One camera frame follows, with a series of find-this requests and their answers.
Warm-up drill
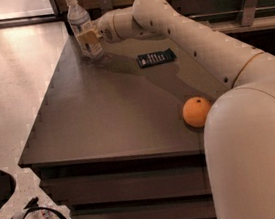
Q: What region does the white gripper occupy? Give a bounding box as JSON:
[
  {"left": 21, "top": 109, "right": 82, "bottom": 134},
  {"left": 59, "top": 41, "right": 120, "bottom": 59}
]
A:
[{"left": 76, "top": 11, "right": 121, "bottom": 45}]

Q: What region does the clear plastic water bottle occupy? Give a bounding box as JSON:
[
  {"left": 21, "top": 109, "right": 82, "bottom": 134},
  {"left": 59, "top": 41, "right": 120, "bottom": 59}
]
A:
[{"left": 66, "top": 0, "right": 104, "bottom": 60}]

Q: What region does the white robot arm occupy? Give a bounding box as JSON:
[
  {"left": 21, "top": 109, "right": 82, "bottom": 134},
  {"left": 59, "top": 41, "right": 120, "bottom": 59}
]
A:
[{"left": 93, "top": 0, "right": 275, "bottom": 219}]

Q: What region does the grey drawer cabinet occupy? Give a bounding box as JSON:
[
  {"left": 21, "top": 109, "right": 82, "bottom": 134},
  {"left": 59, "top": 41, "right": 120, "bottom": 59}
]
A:
[{"left": 18, "top": 38, "right": 225, "bottom": 219}]

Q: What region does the orange fruit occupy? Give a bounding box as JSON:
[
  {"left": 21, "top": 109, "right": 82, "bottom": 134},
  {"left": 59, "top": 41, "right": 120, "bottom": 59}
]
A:
[{"left": 182, "top": 96, "right": 212, "bottom": 128}]

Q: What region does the left metal shelf bracket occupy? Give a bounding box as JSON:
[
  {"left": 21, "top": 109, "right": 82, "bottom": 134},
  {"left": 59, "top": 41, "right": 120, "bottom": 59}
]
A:
[{"left": 98, "top": 0, "right": 113, "bottom": 14}]

